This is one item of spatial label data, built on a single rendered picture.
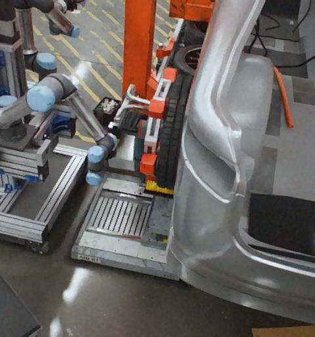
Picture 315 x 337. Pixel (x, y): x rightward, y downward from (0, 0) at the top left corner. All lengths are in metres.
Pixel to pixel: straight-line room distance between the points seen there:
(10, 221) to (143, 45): 1.36
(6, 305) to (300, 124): 1.79
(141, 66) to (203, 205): 1.58
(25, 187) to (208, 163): 1.89
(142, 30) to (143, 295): 1.60
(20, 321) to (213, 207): 1.27
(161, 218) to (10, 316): 1.11
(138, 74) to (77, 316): 1.53
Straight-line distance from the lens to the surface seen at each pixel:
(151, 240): 2.98
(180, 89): 2.46
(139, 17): 2.87
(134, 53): 2.97
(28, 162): 2.72
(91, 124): 2.33
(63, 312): 2.87
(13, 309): 2.52
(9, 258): 3.15
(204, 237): 1.68
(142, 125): 2.63
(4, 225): 3.04
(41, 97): 2.16
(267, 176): 2.39
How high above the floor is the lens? 2.44
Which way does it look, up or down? 41 degrees down
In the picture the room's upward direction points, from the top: 6 degrees clockwise
